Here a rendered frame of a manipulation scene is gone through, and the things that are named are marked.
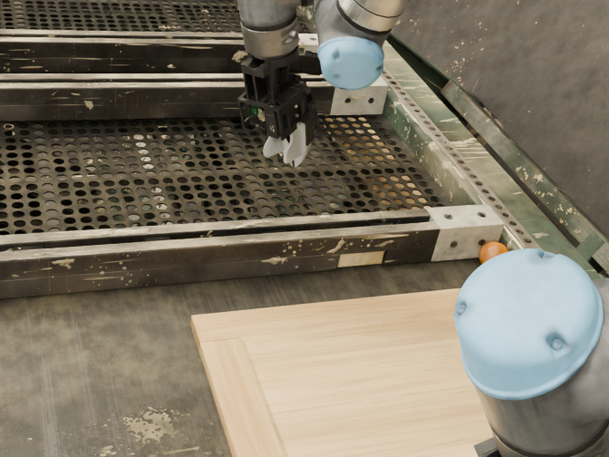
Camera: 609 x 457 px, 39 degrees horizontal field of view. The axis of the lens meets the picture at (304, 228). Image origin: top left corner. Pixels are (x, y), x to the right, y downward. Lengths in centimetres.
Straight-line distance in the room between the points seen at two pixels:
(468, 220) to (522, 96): 150
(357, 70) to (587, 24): 198
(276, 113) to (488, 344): 79
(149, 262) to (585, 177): 165
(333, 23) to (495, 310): 62
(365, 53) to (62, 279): 56
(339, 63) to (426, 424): 49
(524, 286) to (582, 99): 235
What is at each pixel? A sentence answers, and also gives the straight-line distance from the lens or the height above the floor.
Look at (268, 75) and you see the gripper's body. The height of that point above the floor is 146.
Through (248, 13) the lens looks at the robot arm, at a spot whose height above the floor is 153.
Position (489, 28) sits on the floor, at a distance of 320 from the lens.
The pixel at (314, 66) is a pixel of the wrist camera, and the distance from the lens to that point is 125.
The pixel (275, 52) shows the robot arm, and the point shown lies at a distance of 115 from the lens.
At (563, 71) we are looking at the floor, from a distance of 289.
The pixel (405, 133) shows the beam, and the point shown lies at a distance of 181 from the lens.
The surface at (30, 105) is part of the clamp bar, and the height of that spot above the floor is 153.
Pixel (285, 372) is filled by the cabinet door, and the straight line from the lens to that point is 118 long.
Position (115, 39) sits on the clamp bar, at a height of 139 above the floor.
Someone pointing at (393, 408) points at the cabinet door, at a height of 118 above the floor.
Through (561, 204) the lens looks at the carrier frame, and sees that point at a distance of 241.
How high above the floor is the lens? 203
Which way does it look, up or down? 36 degrees down
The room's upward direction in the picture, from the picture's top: 63 degrees counter-clockwise
